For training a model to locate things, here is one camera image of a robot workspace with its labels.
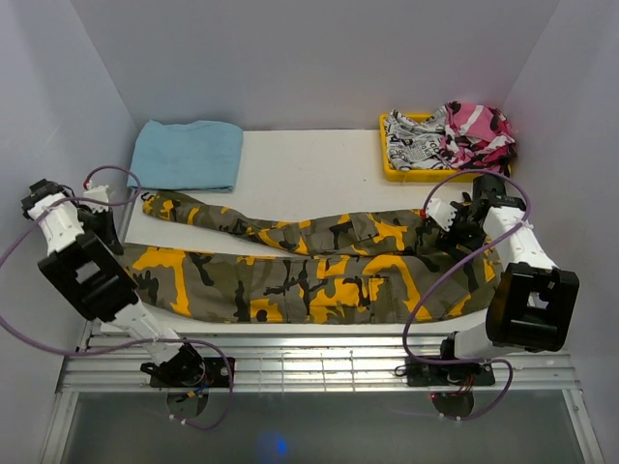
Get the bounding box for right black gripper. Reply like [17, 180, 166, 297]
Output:
[432, 201, 486, 266]

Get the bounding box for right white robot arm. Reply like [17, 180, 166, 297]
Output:
[426, 174, 579, 384]

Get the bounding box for yellow camouflage trousers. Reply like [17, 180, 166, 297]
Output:
[119, 191, 502, 325]

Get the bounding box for newspaper print trousers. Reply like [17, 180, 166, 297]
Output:
[383, 105, 451, 171]

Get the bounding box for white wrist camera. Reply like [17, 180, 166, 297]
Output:
[83, 180, 111, 214]
[423, 198, 464, 232]

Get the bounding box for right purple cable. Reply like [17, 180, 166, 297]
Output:
[401, 168, 535, 422]

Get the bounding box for purple cable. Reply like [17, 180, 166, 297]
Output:
[401, 168, 535, 422]
[0, 165, 236, 432]

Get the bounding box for pink camouflage trousers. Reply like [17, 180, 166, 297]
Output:
[438, 101, 516, 177]

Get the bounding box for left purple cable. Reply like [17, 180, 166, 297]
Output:
[0, 165, 236, 432]

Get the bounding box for aluminium mounting rail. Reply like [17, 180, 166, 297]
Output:
[59, 335, 580, 393]

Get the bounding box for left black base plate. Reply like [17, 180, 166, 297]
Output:
[140, 357, 236, 389]

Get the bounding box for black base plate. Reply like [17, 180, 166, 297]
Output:
[140, 357, 236, 389]
[394, 357, 495, 387]

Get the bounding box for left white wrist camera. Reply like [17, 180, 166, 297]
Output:
[83, 180, 111, 214]

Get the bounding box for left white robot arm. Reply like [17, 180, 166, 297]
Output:
[21, 179, 206, 388]

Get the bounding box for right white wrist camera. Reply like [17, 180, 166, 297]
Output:
[423, 198, 464, 232]

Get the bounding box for yellow plastic tray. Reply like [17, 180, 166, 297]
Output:
[378, 111, 514, 185]

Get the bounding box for folded light blue cloth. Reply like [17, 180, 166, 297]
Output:
[128, 120, 244, 191]

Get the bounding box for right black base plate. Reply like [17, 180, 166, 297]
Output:
[394, 357, 495, 387]

